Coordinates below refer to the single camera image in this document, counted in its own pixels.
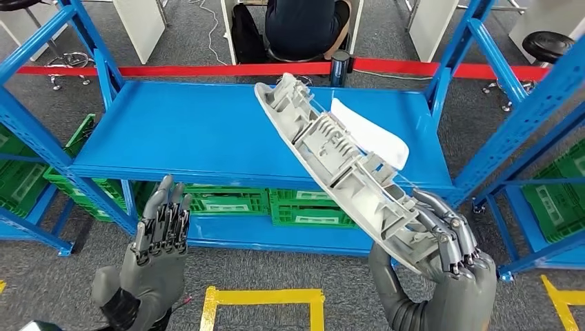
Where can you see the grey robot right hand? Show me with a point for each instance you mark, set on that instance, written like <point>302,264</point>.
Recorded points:
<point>466,301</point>

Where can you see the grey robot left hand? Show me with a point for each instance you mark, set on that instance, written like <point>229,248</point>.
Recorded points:
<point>153,278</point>

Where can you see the silver plastic hubcap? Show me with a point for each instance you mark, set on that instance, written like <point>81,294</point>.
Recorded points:
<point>329,151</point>

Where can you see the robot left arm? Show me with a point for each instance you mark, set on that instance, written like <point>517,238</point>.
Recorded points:
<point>137,327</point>

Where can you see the blue metal shelf rack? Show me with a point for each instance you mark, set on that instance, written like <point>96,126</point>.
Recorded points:
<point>50,228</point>
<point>205,132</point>
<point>518,224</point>

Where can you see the white curved plastic part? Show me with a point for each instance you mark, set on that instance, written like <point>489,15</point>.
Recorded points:
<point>370,132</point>

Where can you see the yellow floor tape square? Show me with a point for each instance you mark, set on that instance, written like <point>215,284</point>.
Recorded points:
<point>560,301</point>
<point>260,297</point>

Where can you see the green plastic crate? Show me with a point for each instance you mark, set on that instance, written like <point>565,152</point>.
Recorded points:
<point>315,219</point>
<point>18,182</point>
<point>228,208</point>
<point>228,192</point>
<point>75,198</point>
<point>315,195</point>
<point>557,205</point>

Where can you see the red barrier belt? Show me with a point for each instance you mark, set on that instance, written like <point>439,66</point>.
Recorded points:
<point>183,71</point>

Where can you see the black seat chrome stool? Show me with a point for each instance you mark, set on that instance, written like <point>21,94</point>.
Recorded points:
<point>548,45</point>
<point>68,59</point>
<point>292,57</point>

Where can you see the black backpack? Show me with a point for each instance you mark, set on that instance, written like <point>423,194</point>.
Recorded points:
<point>249,36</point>

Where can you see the person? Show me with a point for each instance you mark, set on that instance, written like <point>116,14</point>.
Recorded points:
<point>301,27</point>

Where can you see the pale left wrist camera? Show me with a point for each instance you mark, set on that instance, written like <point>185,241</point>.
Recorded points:
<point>39,326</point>

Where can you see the black barrier post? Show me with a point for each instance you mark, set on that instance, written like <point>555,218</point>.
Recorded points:
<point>340,68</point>

